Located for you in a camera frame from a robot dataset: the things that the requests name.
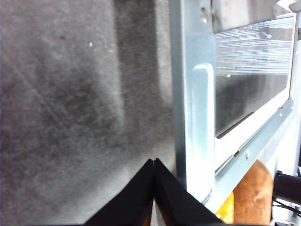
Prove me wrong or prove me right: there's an orange corn cob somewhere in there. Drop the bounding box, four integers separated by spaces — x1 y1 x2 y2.
215 190 235 224

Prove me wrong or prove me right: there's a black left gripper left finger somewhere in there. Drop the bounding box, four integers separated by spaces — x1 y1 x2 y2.
84 159 155 226

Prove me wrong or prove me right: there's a glass oven door with handle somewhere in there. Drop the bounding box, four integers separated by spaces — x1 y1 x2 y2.
169 0 295 205

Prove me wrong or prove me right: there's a black stand with cables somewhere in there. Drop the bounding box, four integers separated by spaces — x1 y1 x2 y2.
271 169 301 226

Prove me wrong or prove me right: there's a cream Toshiba toaster oven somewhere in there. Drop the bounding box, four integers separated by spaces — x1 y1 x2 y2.
289 0 301 170

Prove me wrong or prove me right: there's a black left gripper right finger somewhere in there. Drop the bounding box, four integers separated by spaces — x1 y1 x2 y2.
153 158 225 226

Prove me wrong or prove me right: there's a brown potato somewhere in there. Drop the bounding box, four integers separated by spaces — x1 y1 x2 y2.
232 159 275 226

